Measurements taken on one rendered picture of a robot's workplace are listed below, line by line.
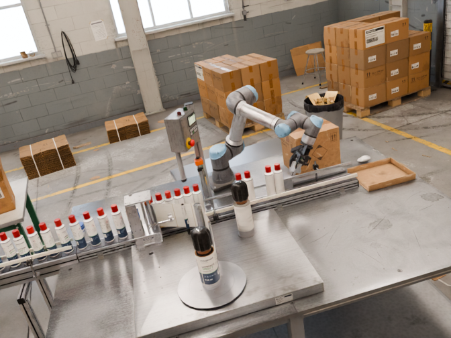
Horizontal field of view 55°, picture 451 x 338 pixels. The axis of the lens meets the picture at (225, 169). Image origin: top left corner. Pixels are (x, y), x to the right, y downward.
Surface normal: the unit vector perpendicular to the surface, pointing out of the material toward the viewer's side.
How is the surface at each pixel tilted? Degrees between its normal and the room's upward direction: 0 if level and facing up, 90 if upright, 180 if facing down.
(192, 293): 0
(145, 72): 90
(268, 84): 88
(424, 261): 0
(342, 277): 0
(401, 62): 87
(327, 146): 90
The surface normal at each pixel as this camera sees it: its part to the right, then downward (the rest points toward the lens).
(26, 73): 0.35, 0.35
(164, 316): -0.17, -0.89
